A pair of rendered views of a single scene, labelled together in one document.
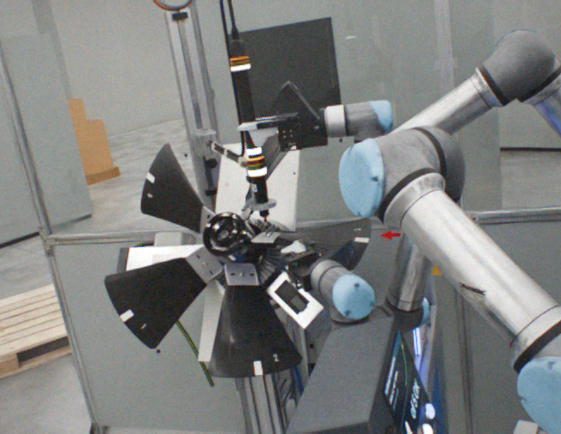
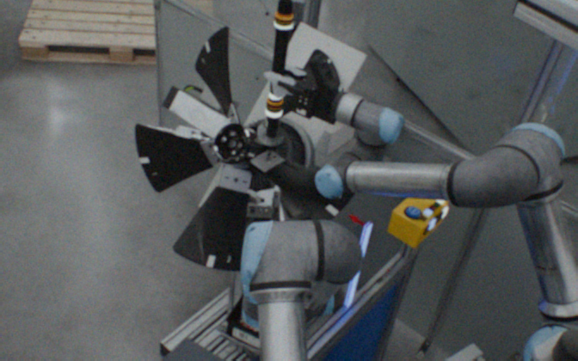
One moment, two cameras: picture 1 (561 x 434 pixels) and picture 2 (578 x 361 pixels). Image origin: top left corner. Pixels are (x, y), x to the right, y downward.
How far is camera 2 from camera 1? 0.81 m
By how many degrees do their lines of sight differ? 28
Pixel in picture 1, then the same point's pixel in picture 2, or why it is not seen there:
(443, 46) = not seen: hidden behind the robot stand
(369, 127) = (370, 134)
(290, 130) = (306, 98)
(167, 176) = (218, 57)
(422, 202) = (270, 307)
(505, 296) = not seen: outside the picture
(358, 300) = not seen: hidden behind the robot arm
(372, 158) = (252, 254)
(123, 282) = (148, 135)
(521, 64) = (483, 190)
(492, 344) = (479, 285)
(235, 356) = (197, 245)
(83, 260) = (182, 28)
